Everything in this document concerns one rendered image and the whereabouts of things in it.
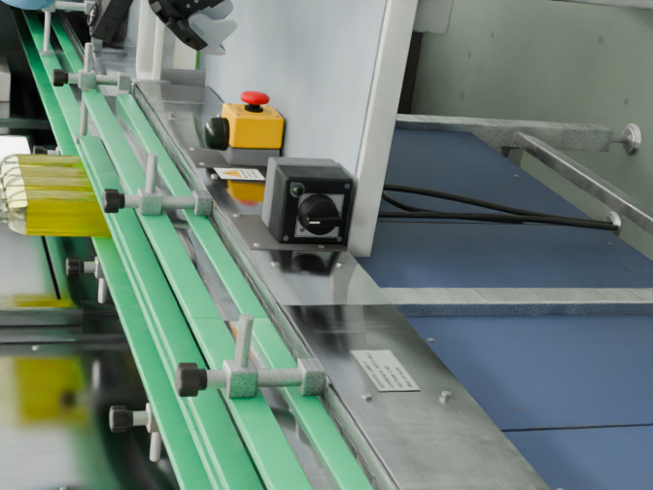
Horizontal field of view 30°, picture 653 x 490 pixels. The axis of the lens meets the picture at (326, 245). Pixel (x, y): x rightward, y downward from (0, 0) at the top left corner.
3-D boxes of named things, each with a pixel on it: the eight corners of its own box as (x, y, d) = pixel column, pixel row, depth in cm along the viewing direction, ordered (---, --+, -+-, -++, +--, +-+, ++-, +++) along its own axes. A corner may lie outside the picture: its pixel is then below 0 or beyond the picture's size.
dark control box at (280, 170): (327, 221, 147) (259, 220, 144) (336, 157, 144) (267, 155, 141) (349, 246, 140) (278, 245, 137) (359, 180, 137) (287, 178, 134)
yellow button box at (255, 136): (268, 153, 171) (217, 151, 169) (275, 101, 169) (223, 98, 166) (282, 168, 165) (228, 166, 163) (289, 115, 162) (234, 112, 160)
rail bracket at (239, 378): (316, 379, 111) (171, 383, 107) (326, 305, 108) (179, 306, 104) (329, 401, 107) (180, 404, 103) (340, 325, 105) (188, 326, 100)
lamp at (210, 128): (220, 145, 167) (198, 144, 166) (223, 113, 166) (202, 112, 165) (227, 155, 163) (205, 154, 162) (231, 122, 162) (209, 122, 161)
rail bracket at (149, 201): (208, 208, 151) (100, 205, 147) (214, 152, 149) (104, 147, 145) (215, 219, 148) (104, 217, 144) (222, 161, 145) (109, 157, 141)
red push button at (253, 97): (234, 112, 166) (237, 87, 165) (263, 114, 167) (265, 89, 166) (242, 120, 162) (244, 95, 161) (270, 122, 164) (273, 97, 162)
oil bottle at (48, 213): (144, 226, 190) (3, 223, 183) (147, 192, 188) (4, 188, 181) (150, 238, 185) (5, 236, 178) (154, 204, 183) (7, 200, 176)
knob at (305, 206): (332, 231, 139) (341, 242, 136) (294, 230, 137) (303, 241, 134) (337, 193, 137) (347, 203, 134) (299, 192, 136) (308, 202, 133)
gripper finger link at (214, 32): (257, 51, 153) (218, 7, 146) (219, 73, 155) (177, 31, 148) (254, 34, 155) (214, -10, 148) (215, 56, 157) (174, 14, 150)
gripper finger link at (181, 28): (209, 53, 150) (167, 11, 144) (199, 59, 151) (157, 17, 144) (204, 27, 153) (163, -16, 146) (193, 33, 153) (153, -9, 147)
